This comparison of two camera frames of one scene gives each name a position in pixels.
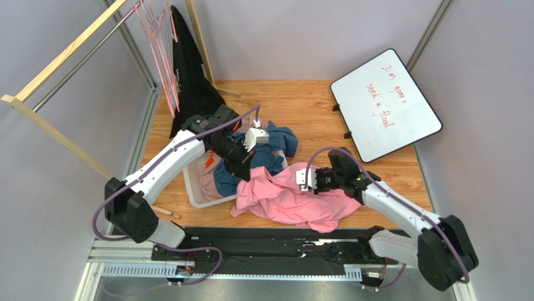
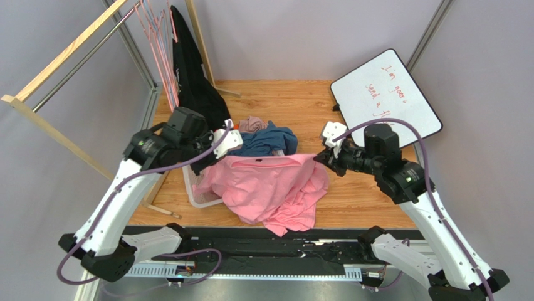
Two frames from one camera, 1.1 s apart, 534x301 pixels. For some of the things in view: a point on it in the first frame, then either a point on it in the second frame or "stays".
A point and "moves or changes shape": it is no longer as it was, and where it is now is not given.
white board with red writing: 383,107 stays
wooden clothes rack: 50,128 stays
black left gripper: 241,168 → 211,160
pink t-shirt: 261,195 moves or changes shape
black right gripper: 321,180 → 332,156
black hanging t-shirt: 195,94 stays
